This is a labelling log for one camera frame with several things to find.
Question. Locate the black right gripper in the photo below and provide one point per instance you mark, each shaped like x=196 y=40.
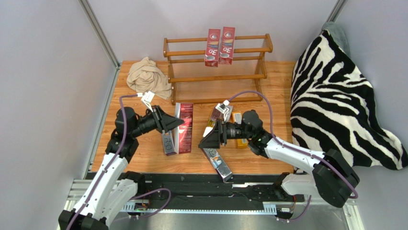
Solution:
x=222 y=132

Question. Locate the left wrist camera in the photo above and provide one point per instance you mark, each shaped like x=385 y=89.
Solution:
x=147 y=98

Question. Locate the red 3D toothpaste box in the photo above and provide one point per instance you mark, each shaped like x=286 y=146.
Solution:
x=212 y=48
x=226 y=50

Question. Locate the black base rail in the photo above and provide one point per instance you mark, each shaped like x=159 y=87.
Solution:
x=207 y=193

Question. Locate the silver blue Sensitive toothpaste box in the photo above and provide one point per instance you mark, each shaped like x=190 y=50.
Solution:
x=168 y=144

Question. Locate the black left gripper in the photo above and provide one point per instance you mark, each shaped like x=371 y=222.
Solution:
x=165 y=119

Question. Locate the silver gold toothpaste box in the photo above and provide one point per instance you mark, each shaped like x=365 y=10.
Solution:
x=214 y=116
x=228 y=113

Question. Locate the zebra print blanket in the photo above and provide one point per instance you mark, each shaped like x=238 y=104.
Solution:
x=333 y=107

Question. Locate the orange toothpaste box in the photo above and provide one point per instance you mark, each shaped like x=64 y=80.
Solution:
x=237 y=118

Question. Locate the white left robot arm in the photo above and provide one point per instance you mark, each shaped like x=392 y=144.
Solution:
x=108 y=166

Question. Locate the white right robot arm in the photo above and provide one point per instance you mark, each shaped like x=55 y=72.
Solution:
x=302 y=162

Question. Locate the silver gold toothpaste box right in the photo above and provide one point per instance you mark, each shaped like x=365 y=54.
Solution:
x=228 y=113

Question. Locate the silver gold toothpaste box left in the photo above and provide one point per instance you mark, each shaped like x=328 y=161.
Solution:
x=214 y=116

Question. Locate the aluminium frame post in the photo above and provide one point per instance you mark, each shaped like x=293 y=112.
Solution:
x=87 y=8

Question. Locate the wooden two-tier shelf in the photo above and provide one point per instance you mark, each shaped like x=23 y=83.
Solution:
x=193 y=81

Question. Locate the silver purple R&O toothpaste box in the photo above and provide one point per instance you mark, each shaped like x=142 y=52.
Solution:
x=218 y=164

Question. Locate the beige crumpled cloth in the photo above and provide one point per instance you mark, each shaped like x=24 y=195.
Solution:
x=145 y=76

